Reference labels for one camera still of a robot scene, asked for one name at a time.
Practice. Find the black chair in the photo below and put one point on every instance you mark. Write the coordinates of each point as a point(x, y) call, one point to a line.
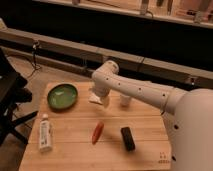
point(12, 92)

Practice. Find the white tube bottle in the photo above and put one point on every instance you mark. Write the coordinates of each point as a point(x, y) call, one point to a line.
point(45, 134)

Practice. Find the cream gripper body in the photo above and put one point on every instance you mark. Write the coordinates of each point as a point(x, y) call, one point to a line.
point(105, 101)

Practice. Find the black rectangular remote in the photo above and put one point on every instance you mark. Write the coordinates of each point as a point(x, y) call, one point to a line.
point(128, 139)

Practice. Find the white sponge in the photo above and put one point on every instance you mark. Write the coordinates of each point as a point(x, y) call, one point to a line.
point(94, 99)

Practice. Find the orange carrot toy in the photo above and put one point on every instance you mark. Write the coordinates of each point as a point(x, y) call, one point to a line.
point(97, 132)

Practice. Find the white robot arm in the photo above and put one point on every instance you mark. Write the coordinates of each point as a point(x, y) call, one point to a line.
point(192, 146)

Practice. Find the green ceramic bowl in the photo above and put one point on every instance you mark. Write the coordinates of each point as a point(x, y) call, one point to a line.
point(62, 96)

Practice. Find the white paper cup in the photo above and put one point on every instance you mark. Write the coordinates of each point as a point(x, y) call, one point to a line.
point(125, 100)

